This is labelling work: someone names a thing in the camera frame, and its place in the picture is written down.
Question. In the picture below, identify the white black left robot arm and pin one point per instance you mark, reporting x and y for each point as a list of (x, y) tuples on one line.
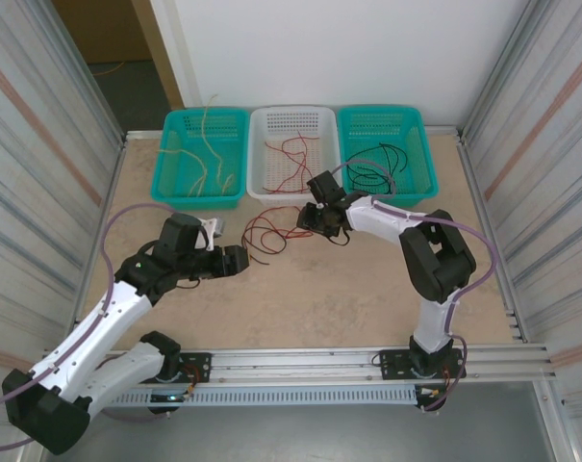
[(98, 327)]

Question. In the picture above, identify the white plastic basket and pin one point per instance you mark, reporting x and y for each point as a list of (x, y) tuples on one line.
[(281, 168)]

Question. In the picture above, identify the teal plastic basket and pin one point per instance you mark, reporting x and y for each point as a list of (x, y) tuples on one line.
[(175, 183), (415, 159)]

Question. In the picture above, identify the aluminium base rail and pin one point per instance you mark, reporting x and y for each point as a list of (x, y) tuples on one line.
[(295, 366)]

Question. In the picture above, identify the wooden door frame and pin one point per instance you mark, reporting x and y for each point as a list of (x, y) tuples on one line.
[(156, 48)]

